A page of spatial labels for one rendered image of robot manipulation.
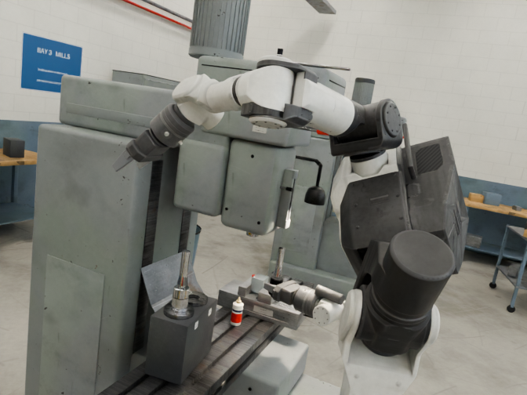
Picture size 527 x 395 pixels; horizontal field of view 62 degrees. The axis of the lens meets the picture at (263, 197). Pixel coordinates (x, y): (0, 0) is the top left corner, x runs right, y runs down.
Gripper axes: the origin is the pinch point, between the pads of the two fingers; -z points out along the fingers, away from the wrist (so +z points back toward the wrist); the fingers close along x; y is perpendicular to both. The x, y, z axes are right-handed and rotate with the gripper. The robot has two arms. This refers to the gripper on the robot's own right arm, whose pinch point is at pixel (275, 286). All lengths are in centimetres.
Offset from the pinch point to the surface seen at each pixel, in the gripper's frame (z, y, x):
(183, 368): 1.5, 15.0, 42.3
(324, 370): -42, 112, -142
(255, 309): -13.5, 16.6, -8.4
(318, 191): 7.3, -36.5, -5.6
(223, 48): -30, -80, 11
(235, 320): -13.0, 17.5, 3.7
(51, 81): -489, -62, -151
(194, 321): 0.2, 1.9, 38.9
